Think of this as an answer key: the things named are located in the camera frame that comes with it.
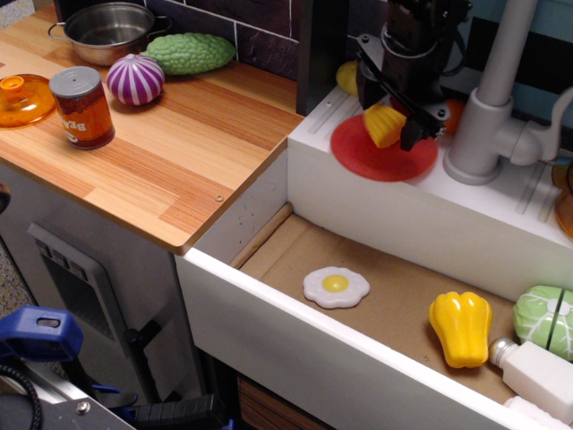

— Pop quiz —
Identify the yellow toy bell pepper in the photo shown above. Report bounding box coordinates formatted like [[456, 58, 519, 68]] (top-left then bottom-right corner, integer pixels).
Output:
[[429, 291, 492, 368]]

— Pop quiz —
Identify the black braided cable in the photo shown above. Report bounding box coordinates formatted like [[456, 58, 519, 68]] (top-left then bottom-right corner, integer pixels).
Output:
[[0, 363, 44, 430]]

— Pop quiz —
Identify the yellow toy corn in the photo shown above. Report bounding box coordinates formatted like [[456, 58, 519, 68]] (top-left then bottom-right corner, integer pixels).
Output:
[[363, 104, 406, 149]]

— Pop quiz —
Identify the green toy cabbage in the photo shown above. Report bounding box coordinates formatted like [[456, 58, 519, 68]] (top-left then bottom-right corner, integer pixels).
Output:
[[513, 286, 572, 362]]

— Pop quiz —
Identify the white toy bottle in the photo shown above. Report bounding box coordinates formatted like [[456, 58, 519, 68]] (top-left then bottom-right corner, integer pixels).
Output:
[[489, 337, 572, 425]]

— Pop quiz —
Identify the orange transparent pot lid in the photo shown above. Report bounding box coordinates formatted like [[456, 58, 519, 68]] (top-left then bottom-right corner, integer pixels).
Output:
[[1, 74, 56, 129]]

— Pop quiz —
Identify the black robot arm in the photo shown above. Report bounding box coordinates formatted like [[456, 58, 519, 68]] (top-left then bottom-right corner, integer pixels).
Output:
[[356, 1, 472, 151]]

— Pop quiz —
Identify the grey toy oven door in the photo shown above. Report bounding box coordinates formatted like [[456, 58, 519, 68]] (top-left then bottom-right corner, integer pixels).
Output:
[[28, 223, 161, 357]]

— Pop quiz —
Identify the orange transparent cup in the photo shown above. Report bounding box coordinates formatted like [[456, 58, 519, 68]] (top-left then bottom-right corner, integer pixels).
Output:
[[552, 162, 573, 239]]

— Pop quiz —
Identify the green toy bitter gourd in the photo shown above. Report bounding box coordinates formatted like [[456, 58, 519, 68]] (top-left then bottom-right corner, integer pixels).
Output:
[[141, 32, 236, 76]]

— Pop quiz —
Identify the grey toy faucet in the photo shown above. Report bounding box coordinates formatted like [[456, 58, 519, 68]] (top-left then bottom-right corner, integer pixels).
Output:
[[443, 1, 572, 185]]

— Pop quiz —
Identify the toy fried egg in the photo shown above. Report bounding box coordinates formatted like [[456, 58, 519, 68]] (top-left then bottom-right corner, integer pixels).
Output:
[[303, 266, 371, 309]]

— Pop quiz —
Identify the steel cooking pot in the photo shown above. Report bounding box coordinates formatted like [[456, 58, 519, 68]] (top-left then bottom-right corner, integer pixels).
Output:
[[47, 2, 172, 66]]

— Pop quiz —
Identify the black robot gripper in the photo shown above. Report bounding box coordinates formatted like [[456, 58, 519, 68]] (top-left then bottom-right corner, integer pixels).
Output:
[[356, 27, 450, 151]]

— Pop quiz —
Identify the purple striped toy onion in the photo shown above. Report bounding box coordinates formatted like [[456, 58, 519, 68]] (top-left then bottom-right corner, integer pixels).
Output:
[[107, 54, 165, 106]]

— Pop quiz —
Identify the red plastic plate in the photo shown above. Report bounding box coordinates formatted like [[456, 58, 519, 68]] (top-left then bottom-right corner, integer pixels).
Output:
[[330, 115, 439, 182]]

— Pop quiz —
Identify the yellow toy potato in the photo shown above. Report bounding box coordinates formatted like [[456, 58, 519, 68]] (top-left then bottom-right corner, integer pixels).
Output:
[[336, 61, 358, 97]]

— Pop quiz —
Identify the orange toy fruit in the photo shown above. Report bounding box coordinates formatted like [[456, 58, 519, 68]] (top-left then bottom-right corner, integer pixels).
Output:
[[445, 99, 466, 134]]

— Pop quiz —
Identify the toy beans can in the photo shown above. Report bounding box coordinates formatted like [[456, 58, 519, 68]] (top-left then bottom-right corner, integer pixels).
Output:
[[48, 66, 115, 150]]

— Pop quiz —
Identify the blue plastic clamp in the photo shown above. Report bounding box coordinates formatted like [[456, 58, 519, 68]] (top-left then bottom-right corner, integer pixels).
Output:
[[1, 305, 84, 362]]

